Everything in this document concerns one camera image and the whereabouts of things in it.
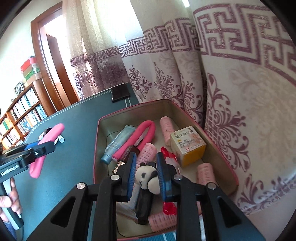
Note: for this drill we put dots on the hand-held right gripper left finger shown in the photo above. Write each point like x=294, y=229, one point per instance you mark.
x=132, y=176

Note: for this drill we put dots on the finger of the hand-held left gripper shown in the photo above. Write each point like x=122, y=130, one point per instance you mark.
x=31, y=146
x=44, y=149

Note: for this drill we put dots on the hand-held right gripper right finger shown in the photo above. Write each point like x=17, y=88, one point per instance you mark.
x=160, y=178

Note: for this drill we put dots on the pink foam curler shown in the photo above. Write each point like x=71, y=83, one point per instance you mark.
x=48, y=136
x=138, y=139

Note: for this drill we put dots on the panda toy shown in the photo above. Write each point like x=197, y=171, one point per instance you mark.
x=145, y=178

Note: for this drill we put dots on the black gold lipstick tube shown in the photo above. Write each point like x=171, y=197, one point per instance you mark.
x=124, y=160

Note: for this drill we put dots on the pink hair roller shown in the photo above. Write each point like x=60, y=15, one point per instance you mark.
x=204, y=172
x=145, y=156
x=161, y=221
x=167, y=131

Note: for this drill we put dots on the red foil packet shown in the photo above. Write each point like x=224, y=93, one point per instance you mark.
x=167, y=154

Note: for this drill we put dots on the small black case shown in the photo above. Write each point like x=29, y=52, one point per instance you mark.
x=143, y=206

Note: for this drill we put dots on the clear zip bag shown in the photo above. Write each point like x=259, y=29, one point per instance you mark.
x=127, y=208

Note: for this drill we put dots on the blue cream tube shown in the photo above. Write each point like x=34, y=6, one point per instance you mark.
x=116, y=143

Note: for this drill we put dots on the pink biscuit tin box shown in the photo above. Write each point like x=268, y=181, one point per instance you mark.
x=108, y=125

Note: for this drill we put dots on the person's left hand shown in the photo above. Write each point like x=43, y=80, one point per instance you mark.
x=16, y=201

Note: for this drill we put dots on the black round container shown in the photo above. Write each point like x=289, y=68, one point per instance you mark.
x=45, y=132

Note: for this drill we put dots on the small white tube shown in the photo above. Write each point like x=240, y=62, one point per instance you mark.
x=60, y=138

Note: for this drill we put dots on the wooden bookshelf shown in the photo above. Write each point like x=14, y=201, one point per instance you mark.
x=23, y=111

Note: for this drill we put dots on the framed photo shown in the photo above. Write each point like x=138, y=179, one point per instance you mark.
x=18, y=88

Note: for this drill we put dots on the stack of coloured boxes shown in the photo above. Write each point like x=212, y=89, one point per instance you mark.
x=30, y=69

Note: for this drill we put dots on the black phone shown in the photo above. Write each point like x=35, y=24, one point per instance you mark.
x=120, y=92

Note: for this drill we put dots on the patterned curtain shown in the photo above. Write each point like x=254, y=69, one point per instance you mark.
x=208, y=69

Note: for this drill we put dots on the wooden door frame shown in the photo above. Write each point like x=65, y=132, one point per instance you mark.
x=53, y=69

